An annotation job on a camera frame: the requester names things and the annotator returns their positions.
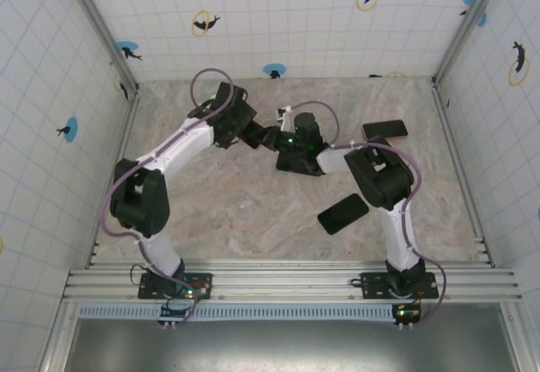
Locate black phone with red edge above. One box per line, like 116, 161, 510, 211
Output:
361, 119, 410, 142

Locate small black controller board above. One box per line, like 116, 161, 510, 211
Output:
391, 303, 422, 331
158, 304, 196, 331

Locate grey metal panel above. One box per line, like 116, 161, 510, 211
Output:
62, 320, 521, 372

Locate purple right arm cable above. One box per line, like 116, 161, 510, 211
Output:
286, 100, 448, 331

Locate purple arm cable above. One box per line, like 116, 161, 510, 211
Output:
286, 100, 448, 331
102, 67, 235, 331

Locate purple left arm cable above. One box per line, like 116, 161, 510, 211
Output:
102, 67, 235, 331

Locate aluminium side rail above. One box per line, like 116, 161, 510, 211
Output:
86, 87, 143, 268
432, 77, 495, 268

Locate aluminium front rail beams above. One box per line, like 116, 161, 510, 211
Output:
62, 260, 523, 305

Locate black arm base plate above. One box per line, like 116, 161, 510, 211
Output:
138, 271, 213, 301
361, 271, 439, 300

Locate aluminium corner post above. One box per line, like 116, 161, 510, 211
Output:
433, 0, 506, 85
62, 0, 141, 94

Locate white slotted cable duct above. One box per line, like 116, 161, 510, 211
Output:
78, 304, 400, 321

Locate aluminium lower frame strut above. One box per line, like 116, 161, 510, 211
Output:
501, 302, 533, 372
40, 302, 81, 372

